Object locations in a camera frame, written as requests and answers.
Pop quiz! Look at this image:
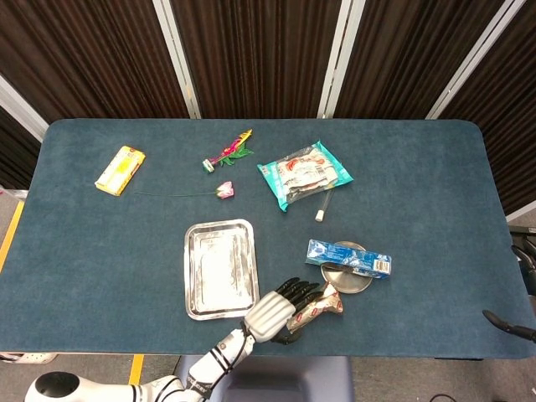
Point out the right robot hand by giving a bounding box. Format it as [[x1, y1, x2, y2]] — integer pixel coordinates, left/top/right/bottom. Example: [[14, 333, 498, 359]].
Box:
[[482, 309, 536, 343]]

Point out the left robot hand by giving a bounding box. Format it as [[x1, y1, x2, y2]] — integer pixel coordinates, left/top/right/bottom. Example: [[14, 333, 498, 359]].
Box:
[[242, 276, 326, 345]]

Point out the gold red snack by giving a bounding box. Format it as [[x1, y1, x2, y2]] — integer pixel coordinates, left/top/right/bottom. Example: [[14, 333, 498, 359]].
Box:
[[286, 281, 345, 334]]

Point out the blue cookie box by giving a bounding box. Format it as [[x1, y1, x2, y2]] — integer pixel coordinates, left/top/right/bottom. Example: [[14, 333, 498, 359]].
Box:
[[304, 238, 394, 282]]

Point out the rectangular steel tray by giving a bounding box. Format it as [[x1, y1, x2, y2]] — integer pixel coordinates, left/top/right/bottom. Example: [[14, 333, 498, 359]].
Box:
[[183, 218, 260, 322]]

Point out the grey robot torso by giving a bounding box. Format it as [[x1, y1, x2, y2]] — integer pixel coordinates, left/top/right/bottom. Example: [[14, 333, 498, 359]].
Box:
[[173, 355, 356, 402]]

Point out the round steel plate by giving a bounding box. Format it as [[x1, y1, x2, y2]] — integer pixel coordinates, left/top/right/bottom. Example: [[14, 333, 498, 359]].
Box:
[[320, 240, 374, 296]]

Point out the pink artificial rose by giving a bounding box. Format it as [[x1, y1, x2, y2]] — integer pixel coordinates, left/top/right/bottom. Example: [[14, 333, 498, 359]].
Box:
[[133, 180, 235, 201]]

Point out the teal snack bag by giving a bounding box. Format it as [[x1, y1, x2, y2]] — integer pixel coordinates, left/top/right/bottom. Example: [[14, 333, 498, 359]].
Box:
[[256, 140, 354, 213]]

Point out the blue felt table cover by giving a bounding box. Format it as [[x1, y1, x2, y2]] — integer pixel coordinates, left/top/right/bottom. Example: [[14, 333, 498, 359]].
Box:
[[0, 118, 536, 360]]

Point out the magenta feather artificial flower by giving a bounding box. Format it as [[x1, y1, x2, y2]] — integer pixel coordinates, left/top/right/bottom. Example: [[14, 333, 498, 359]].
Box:
[[202, 128, 255, 173]]

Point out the brown slatted screen panel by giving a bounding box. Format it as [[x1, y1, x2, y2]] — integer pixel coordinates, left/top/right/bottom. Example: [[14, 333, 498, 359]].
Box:
[[317, 0, 524, 121], [0, 75, 50, 189], [0, 0, 202, 122], [152, 0, 365, 120], [425, 0, 536, 223]]

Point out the yellow flat box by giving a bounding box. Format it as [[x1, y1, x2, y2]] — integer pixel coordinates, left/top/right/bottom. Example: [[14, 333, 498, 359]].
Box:
[[94, 145, 147, 196]]

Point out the white power strip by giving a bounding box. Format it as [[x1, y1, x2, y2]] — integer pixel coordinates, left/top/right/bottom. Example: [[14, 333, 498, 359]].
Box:
[[0, 353, 58, 364]]

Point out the black equipment frame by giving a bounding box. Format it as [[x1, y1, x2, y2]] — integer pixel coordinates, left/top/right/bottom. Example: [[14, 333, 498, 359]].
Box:
[[508, 224, 536, 294]]

